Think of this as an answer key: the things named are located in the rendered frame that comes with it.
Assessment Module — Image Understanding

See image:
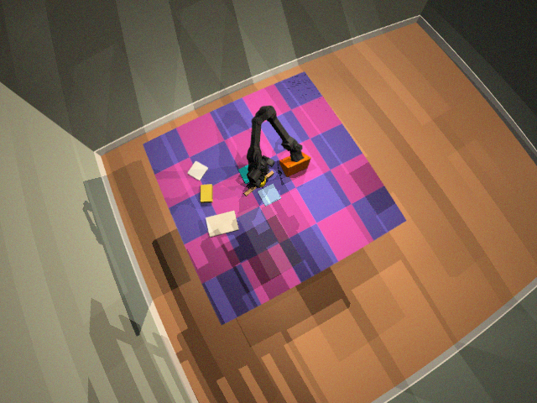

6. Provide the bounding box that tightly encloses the brown flat bar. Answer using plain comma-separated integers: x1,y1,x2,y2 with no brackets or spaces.
244,171,274,196

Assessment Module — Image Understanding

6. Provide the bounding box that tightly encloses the cream flat square tile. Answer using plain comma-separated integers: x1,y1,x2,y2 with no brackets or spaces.
187,161,208,180

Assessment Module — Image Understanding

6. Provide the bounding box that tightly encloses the yellow block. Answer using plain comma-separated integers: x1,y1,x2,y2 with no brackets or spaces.
201,184,213,203

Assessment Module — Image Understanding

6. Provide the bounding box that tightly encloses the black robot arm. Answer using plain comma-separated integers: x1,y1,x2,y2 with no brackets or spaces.
247,106,304,183

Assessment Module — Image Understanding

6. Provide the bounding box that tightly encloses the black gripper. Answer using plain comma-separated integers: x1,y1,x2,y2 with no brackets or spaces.
249,158,274,187

